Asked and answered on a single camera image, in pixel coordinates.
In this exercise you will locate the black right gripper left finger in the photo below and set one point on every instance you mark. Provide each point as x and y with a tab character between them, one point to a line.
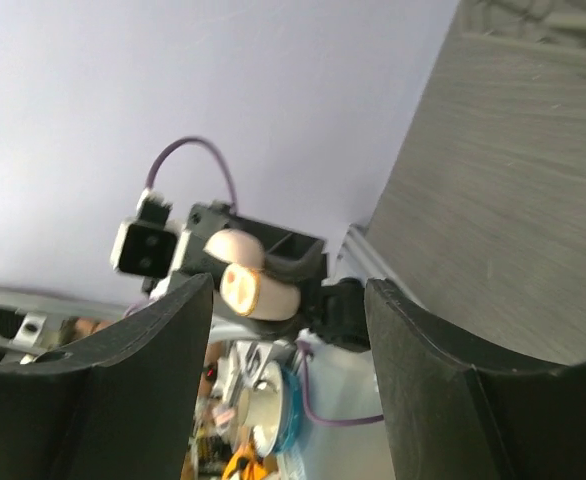
117	404

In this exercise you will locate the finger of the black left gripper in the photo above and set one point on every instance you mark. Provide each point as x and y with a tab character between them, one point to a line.
194	301
289	255

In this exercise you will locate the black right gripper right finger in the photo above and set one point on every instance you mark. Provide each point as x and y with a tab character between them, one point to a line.
457	406

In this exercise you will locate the beige earbud charging case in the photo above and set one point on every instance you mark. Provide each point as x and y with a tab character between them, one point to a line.
245	287

